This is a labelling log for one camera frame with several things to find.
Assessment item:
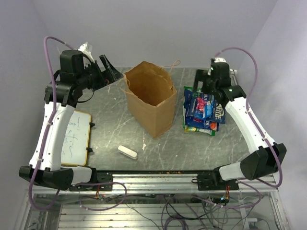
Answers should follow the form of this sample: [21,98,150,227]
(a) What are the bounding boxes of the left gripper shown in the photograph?
[77,54,123,92]

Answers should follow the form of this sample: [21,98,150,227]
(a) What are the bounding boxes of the blue Burts chips bag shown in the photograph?
[183,86,214,109]

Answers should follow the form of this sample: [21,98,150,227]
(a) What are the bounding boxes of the blue Kettle chips bag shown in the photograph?
[187,96,226,124]

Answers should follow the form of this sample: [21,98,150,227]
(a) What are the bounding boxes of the light blue snack packet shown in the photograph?
[202,99,215,119]

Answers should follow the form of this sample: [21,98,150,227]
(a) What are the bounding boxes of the blue Burts spicy bag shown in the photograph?
[185,117,219,131]

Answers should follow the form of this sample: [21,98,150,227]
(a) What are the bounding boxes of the brown paper bag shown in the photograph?
[120,61,177,138]

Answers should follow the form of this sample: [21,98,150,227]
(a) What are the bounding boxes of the green Cheetos chips bag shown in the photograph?
[182,86,216,136]

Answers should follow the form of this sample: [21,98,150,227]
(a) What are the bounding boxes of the red snack bag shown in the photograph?
[196,97,207,113]

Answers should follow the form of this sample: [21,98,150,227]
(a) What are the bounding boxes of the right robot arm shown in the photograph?
[193,62,287,190]

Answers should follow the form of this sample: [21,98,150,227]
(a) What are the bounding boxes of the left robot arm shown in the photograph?
[19,49,123,190]

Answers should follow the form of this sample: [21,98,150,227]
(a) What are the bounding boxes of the white eraser block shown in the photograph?
[118,145,138,160]

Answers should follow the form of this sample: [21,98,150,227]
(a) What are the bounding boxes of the small whiteboard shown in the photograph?
[61,111,91,166]

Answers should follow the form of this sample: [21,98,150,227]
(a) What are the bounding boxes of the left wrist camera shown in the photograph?
[78,42,94,62]

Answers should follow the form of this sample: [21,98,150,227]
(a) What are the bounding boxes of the aluminium rail frame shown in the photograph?
[35,167,275,194]

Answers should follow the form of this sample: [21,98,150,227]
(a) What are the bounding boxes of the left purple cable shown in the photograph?
[28,35,80,211]

